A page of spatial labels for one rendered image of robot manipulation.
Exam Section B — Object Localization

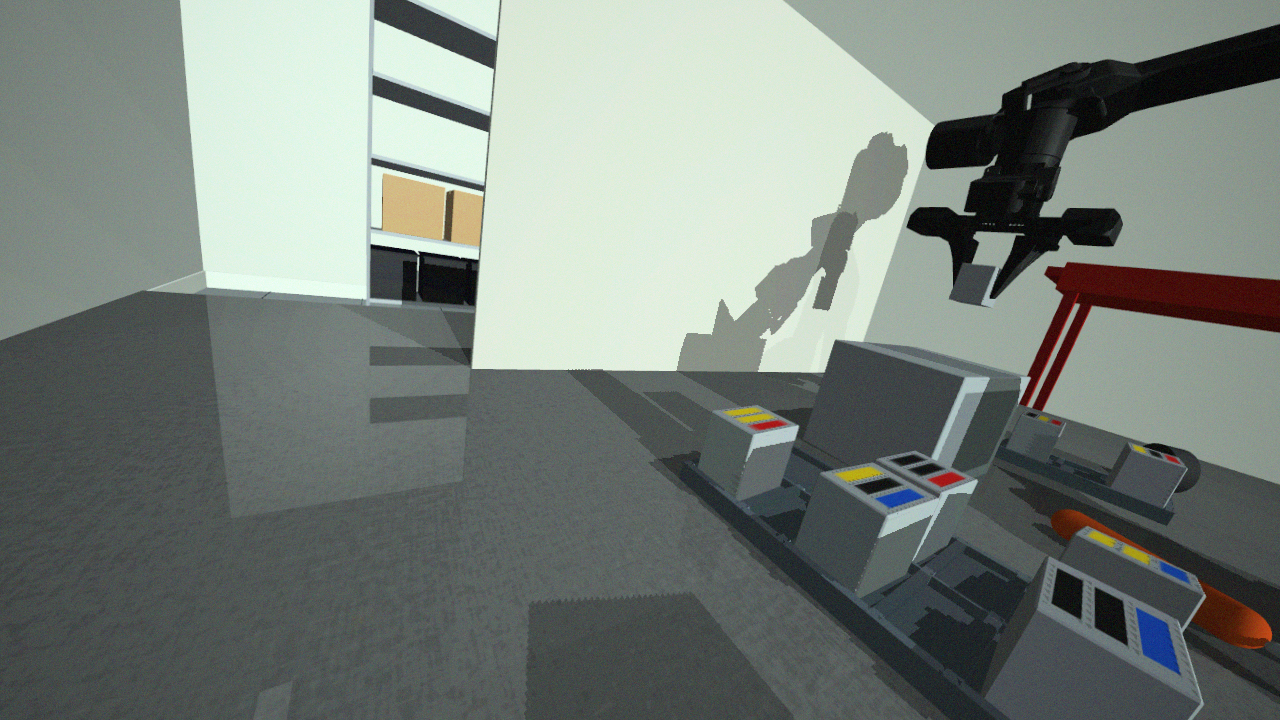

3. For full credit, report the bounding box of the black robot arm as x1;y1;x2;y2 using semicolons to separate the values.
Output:
925;24;1280;213

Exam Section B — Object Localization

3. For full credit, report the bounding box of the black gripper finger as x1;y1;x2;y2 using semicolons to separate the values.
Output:
989;234;1060;299
940;232;980;284

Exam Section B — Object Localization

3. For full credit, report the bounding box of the orange capsule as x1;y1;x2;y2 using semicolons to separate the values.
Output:
1051;509;1280;659

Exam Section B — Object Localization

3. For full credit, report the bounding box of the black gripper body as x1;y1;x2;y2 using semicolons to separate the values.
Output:
906;154;1123;247

